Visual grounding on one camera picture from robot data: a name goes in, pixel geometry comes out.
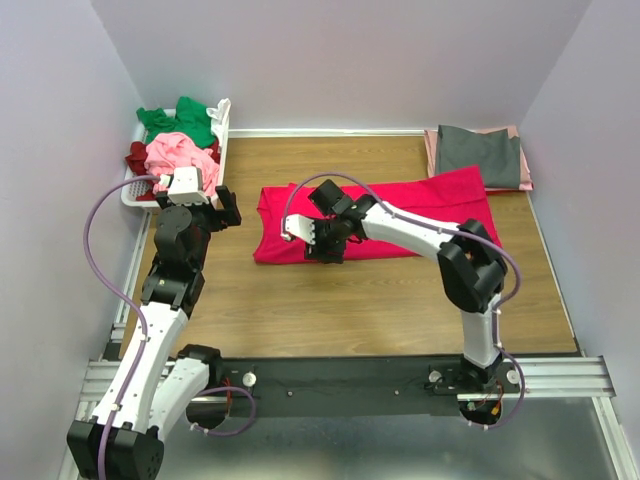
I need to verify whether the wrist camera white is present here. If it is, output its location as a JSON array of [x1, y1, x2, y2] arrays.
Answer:
[[280, 214, 316, 245], [158, 166, 208, 205]]

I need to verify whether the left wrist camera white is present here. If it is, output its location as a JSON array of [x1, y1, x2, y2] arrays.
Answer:
[[158, 166, 208, 205]]

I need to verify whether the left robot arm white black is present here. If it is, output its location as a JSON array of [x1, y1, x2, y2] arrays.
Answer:
[[67, 185, 241, 479]]

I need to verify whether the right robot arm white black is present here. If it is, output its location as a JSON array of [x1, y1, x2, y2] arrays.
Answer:
[[282, 180, 515, 392]]

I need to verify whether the crimson red t shirt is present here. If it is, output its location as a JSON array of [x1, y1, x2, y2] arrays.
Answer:
[[253, 167, 501, 265]]

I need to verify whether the dark red t shirt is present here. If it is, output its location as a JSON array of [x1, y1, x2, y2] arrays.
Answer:
[[125, 141, 155, 201]]

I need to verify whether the folded grey t shirt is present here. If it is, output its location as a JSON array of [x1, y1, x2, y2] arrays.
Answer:
[[435, 125, 521, 190]]

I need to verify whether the folded red t shirt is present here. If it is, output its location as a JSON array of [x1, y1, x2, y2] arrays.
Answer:
[[485, 188, 522, 195]]

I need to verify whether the green t shirt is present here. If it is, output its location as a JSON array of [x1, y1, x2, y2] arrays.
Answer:
[[136, 96, 217, 148]]

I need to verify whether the folded dusty pink t shirt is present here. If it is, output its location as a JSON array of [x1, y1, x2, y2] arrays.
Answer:
[[424, 125, 534, 191]]

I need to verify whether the light pink t shirt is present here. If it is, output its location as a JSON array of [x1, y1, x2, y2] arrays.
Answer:
[[144, 132, 220, 197]]

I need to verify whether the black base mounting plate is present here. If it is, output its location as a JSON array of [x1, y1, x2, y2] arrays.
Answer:
[[186, 354, 521, 428]]

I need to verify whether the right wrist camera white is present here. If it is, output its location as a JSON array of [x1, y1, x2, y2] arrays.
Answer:
[[280, 214, 316, 245]]

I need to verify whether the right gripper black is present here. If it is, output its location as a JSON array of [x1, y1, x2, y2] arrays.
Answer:
[[303, 214, 346, 265]]

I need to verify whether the white plastic laundry basket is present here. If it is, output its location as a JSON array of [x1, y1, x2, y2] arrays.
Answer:
[[120, 98, 231, 212]]

